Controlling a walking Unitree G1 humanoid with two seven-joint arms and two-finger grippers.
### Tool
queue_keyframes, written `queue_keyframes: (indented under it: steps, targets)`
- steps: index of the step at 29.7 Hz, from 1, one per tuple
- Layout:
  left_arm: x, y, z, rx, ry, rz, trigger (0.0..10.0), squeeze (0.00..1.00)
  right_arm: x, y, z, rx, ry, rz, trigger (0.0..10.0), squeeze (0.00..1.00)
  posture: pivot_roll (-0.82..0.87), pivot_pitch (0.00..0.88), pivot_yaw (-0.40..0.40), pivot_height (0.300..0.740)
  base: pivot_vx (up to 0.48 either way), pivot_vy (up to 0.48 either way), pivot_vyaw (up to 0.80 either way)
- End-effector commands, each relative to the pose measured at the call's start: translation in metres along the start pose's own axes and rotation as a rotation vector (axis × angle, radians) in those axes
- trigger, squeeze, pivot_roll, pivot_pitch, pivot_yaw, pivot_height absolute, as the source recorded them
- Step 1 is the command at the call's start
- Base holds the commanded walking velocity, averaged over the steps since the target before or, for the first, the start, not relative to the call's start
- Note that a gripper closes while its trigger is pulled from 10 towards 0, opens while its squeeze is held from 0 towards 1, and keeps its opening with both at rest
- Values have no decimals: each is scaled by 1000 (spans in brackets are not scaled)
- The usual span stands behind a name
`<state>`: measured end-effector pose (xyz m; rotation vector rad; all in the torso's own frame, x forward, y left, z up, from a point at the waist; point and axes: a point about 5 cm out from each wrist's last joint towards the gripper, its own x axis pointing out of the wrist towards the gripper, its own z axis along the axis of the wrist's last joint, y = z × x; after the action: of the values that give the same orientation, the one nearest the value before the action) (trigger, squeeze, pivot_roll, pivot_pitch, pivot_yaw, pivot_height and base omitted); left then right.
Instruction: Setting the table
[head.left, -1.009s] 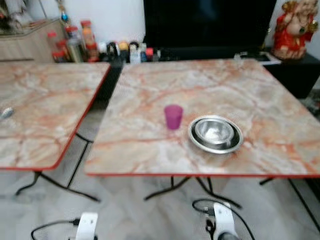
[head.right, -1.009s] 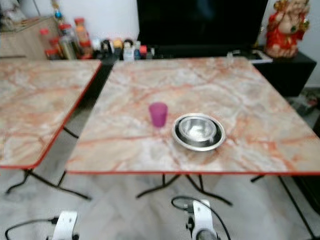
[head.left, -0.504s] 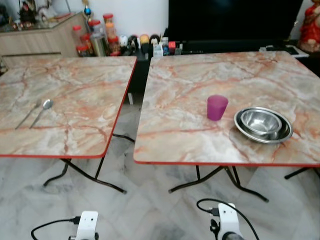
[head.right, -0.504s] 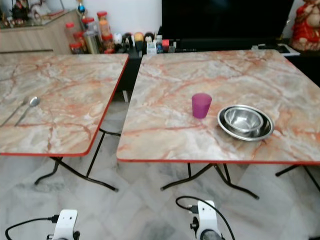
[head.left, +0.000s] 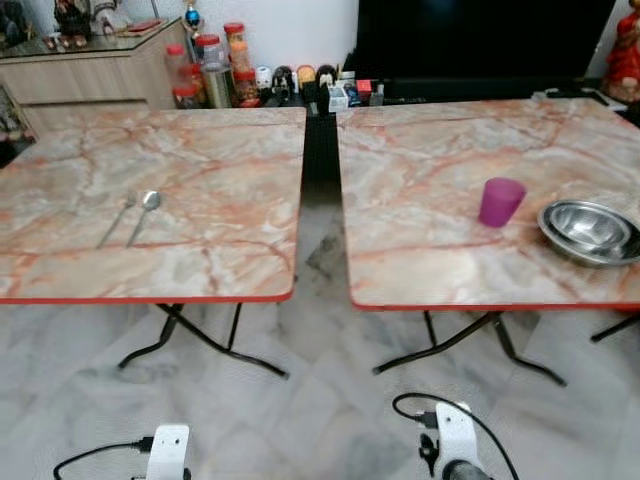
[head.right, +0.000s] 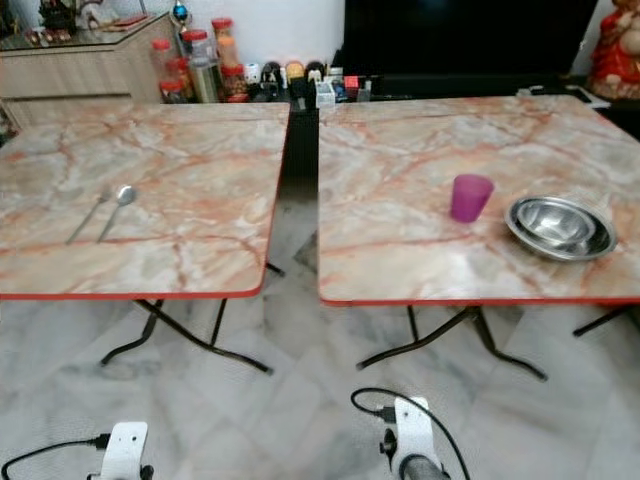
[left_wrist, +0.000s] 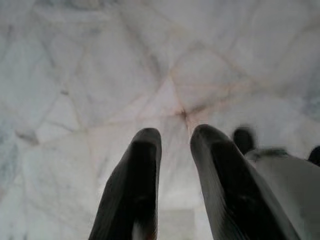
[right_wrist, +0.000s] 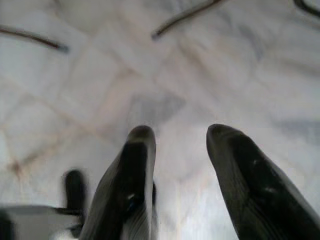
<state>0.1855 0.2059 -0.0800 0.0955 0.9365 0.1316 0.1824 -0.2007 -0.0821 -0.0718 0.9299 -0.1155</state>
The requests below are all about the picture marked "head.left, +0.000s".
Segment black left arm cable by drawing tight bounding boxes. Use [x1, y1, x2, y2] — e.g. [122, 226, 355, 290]
[53, 437, 154, 480]

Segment small red-lid jar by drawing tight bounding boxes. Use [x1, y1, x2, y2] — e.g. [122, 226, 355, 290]
[234, 70, 261, 108]

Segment metal spoon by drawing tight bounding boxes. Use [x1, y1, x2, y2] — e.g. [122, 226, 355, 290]
[127, 190, 162, 248]

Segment trophy with blue ball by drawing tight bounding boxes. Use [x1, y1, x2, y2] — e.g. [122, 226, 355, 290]
[183, 0, 205, 37]

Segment black teapot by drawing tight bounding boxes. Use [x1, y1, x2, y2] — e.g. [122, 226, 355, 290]
[54, 0, 97, 38]

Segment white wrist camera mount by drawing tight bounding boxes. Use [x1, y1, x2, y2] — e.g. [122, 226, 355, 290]
[436, 402, 479, 471]
[146, 425, 191, 480]

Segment low red-lid jar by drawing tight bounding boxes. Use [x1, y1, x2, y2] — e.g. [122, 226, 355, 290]
[172, 85, 202, 109]

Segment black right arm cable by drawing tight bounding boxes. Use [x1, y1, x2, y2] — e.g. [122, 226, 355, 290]
[392, 392, 521, 480]

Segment marble-pattern folding table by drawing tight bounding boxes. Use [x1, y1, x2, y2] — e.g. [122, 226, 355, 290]
[0, 107, 307, 380]
[337, 97, 640, 388]

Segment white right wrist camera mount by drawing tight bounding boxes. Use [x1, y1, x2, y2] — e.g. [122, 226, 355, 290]
[436, 402, 479, 471]

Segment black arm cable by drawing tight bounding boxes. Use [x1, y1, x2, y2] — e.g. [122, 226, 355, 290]
[392, 392, 521, 480]
[53, 437, 154, 480]

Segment red seated statue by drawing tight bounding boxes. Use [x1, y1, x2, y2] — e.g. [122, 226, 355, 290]
[603, 0, 640, 105]

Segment light wooden sideboard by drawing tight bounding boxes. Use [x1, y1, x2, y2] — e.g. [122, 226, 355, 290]
[0, 20, 191, 137]

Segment purple plastic cup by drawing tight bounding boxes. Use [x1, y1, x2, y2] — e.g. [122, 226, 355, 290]
[478, 178, 527, 229]

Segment wide clear red-lid jar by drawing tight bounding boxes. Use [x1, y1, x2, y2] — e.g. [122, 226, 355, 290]
[195, 34, 223, 67]

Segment orange-lid plastic jar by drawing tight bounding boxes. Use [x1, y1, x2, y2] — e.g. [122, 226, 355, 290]
[230, 42, 253, 73]

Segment large stainless steel bowl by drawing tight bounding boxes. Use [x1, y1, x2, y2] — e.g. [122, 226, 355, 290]
[538, 200, 640, 268]

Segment steel canister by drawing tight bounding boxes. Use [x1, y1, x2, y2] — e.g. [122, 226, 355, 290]
[203, 62, 233, 109]

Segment black television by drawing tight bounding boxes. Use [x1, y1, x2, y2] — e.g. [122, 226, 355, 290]
[345, 0, 619, 84]

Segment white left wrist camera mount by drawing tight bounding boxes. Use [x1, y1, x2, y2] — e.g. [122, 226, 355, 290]
[146, 425, 191, 480]

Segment small stainless steel bowl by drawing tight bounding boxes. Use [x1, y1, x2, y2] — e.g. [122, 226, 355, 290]
[550, 205, 632, 251]

